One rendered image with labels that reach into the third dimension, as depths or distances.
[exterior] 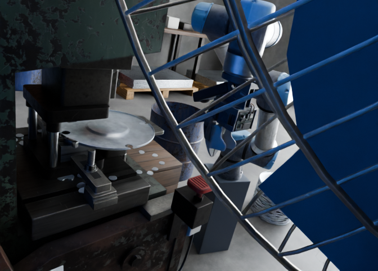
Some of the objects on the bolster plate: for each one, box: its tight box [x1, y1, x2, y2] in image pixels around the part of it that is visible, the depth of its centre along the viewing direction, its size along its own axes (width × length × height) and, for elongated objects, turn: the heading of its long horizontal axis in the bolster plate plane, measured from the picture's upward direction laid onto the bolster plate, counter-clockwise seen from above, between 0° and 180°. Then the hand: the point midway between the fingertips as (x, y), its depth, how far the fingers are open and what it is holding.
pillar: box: [28, 107, 37, 139], centre depth 83 cm, size 2×2×14 cm
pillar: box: [48, 132, 59, 168], centre depth 72 cm, size 2×2×14 cm
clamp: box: [70, 148, 118, 210], centre depth 73 cm, size 6×17×10 cm, turn 15°
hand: (211, 150), depth 74 cm, fingers closed
